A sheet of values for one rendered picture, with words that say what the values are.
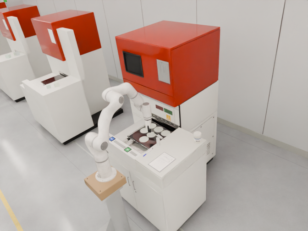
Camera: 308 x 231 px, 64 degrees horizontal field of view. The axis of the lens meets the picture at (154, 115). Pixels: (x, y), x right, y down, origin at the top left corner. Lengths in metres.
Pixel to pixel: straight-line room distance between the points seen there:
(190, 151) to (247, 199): 1.18
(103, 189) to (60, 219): 1.25
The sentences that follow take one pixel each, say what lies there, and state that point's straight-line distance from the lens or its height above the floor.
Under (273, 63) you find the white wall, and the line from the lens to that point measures 3.48.
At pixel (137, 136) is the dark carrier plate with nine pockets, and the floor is 0.90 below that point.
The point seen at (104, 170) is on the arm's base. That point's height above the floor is 0.99.
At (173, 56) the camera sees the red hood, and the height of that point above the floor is 1.74.
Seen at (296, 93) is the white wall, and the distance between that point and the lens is 3.52.
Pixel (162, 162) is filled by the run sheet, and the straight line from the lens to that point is 2.21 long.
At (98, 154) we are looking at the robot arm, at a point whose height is 1.15.
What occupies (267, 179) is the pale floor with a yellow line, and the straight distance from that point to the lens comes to 3.49.
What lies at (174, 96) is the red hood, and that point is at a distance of 2.36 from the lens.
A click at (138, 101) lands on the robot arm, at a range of 2.23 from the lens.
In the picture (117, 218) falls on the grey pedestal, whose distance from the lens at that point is 2.67.
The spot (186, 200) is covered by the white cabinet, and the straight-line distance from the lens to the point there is 2.65.
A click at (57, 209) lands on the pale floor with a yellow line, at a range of 3.47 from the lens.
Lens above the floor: 2.49
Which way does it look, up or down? 33 degrees down
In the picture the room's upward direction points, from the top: 7 degrees counter-clockwise
